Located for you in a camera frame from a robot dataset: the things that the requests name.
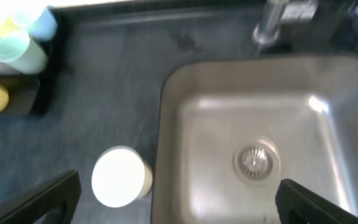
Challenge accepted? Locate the black tray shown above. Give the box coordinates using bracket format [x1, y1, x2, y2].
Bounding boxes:
[40, 39, 58, 77]
[0, 73, 54, 118]

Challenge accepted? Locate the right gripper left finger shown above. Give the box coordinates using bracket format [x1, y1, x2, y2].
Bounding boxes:
[0, 169, 83, 224]

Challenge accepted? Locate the steel tap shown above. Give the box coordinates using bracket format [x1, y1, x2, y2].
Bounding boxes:
[251, 0, 319, 47]

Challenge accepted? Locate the blue cup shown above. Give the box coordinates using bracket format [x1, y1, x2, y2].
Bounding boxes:
[10, 6, 58, 43]

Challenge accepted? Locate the white cup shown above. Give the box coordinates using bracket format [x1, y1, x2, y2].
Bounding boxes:
[91, 145, 154, 208]

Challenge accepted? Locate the green cup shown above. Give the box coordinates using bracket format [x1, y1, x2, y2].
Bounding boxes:
[0, 30, 49, 75]

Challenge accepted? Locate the steel sink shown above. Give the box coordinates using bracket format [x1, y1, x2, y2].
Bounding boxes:
[150, 53, 358, 224]

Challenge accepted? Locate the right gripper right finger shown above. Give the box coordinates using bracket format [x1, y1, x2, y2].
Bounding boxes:
[274, 178, 358, 224]

